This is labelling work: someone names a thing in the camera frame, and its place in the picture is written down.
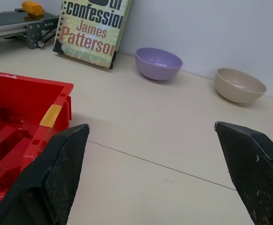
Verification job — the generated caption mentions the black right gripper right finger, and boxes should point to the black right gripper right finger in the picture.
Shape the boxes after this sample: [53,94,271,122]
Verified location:
[214,121,273,225]

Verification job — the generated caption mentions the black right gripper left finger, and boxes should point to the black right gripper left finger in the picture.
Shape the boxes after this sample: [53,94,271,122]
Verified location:
[0,123,90,225]

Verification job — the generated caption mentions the grey conveyor belt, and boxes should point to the grey conveyor belt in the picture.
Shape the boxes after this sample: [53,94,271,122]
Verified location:
[0,8,60,50]

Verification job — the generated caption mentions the red plastic bin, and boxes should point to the red plastic bin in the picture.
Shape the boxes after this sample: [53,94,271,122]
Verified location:
[0,70,74,219]

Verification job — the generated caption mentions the yellow tape strip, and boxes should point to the yellow tape strip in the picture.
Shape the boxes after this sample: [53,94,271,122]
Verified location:
[39,105,62,128]

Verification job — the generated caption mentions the beige plastic bowl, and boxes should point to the beige plastic bowl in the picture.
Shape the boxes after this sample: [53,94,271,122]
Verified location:
[214,67,267,104]

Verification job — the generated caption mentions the purple plastic bowl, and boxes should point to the purple plastic bowl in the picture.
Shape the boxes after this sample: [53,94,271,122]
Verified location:
[135,47,184,82]

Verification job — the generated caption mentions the James Patterson paperback book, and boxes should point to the James Patterson paperback book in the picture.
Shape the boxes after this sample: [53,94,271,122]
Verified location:
[52,0,133,70]

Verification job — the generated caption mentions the orange toy brick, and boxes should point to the orange toy brick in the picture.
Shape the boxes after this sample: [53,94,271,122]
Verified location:
[21,0,45,17]

